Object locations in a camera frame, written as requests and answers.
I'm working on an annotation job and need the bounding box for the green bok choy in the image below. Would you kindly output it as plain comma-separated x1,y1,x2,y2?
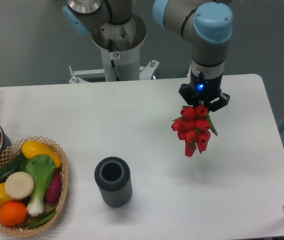
25,154,56,217

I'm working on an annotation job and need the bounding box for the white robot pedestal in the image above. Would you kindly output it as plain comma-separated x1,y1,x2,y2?
68,17,160,84

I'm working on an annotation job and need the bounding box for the purple eggplant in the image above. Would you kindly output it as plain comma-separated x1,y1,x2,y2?
45,170,62,204

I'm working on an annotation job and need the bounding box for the green cucumber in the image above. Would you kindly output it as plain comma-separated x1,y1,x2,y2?
0,152,27,184

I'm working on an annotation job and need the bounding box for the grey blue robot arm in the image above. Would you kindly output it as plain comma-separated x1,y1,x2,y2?
62,0,233,112

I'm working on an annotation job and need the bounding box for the orange fruit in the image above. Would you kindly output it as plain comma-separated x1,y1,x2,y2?
0,200,27,227

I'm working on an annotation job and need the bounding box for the yellow squash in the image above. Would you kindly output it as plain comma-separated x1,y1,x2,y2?
22,140,62,168

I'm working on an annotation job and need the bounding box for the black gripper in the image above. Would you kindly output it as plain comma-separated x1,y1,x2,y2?
178,67,230,112

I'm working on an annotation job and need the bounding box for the dark grey ribbed vase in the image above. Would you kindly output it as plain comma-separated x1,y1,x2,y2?
94,156,132,208

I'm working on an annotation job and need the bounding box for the green onion stalk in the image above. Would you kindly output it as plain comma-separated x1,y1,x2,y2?
27,208,56,230

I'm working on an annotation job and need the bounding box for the red tulip bouquet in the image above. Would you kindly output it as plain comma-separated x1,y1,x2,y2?
171,101,218,158

